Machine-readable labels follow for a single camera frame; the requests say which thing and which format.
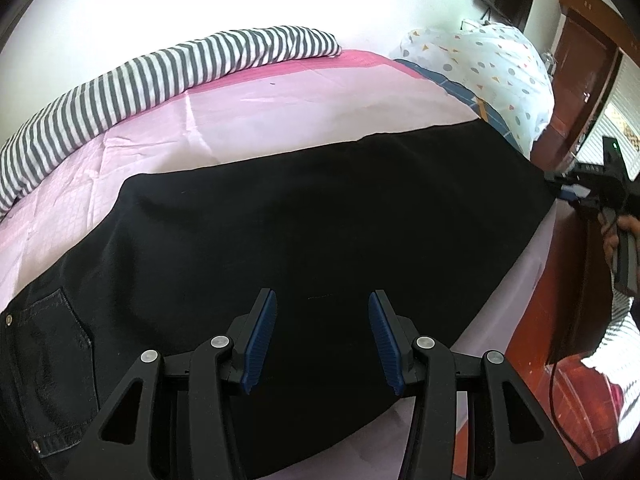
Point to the white quilt with coloured shapes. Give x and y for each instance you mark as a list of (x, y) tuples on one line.
[(490, 70)]

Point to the brown wooden door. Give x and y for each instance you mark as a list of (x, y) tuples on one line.
[(575, 75)]

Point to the pink bed sheet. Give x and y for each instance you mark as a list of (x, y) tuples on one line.
[(280, 110)]

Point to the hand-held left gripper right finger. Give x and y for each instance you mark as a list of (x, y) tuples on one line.
[(385, 340)]

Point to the person's right hand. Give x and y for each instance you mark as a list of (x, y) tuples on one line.
[(611, 245)]

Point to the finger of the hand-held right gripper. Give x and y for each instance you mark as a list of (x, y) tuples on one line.
[(574, 194), (560, 179)]

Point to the blue checked sheet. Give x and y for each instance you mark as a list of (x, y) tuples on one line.
[(475, 102)]

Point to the black pants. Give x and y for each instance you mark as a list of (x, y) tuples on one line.
[(280, 240)]

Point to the white window blind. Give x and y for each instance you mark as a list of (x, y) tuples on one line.
[(622, 105)]

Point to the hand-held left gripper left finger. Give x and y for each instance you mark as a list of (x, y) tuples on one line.
[(260, 340)]

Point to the grey white striped bolster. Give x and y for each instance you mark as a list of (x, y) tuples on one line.
[(140, 80)]

